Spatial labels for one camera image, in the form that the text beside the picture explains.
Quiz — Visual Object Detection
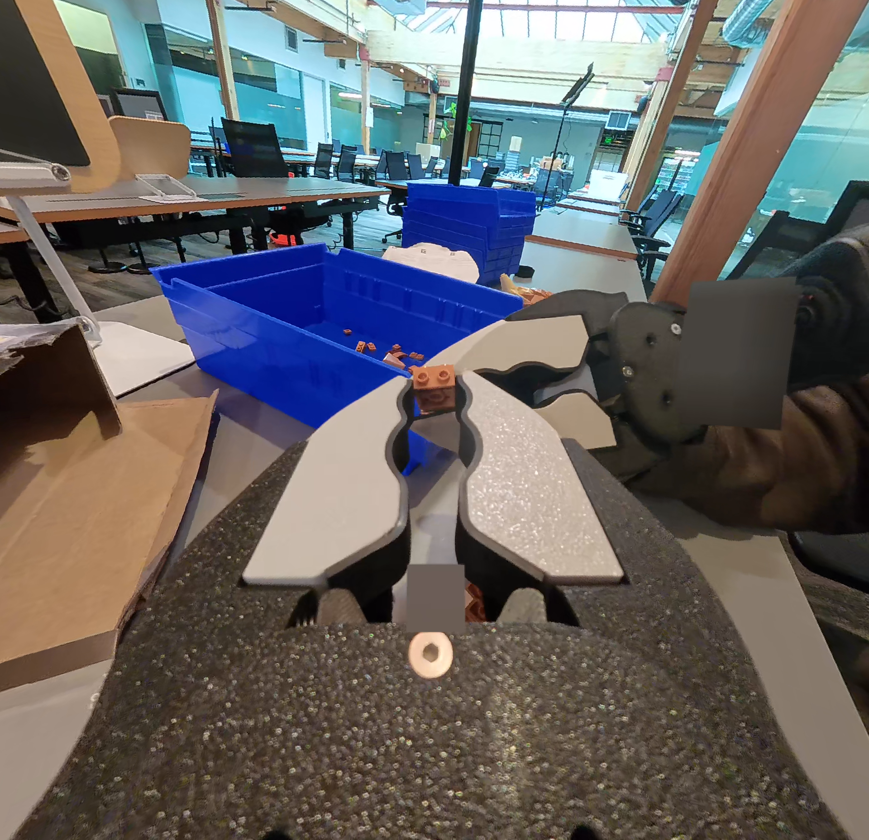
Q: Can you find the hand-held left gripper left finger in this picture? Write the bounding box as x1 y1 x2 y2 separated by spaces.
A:
245 376 414 590

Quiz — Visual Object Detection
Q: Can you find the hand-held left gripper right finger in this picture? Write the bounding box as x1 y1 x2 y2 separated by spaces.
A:
455 374 625 586

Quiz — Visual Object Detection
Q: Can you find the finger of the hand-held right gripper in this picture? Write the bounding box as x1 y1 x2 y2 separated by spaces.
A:
537 390 619 451
435 315 592 382

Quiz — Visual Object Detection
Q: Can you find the brown brick body model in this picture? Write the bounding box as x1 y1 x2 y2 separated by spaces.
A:
499 273 552 306

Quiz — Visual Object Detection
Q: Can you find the brown two stud brick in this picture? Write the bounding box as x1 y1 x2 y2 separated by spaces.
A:
411 364 461 415

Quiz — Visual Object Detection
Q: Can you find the pile of brown bricks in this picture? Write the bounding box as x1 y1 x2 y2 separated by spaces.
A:
340 327 427 374

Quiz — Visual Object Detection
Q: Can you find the blue plastic bin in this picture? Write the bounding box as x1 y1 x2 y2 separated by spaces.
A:
153 243 525 477

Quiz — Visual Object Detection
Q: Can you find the person's right forearm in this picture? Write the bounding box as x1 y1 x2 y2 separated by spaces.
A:
598 230 869 532

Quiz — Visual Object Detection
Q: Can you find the grey desk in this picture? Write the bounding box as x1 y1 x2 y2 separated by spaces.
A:
0 209 869 840

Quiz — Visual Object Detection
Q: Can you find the stack of blue bins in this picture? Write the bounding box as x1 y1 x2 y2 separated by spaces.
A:
402 182 539 287

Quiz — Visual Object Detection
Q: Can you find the black computer monitor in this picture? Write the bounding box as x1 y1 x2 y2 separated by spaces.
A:
734 180 869 282

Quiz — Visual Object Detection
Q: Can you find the black floor lamp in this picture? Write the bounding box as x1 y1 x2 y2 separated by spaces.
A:
541 64 597 211

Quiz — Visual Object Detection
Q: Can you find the printed cardboard box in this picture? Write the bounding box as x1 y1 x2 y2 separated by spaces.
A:
0 322 218 692

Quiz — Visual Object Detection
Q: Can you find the wooden ceiling beam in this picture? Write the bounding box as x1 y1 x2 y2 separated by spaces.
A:
652 0 869 306

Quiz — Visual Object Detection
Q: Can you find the black pole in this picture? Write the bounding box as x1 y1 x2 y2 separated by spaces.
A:
447 0 488 185

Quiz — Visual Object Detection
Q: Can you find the black office chair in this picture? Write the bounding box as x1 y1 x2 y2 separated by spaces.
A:
220 117 294 180

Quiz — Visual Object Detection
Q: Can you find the white table leg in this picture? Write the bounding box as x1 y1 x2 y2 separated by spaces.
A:
7 196 104 348

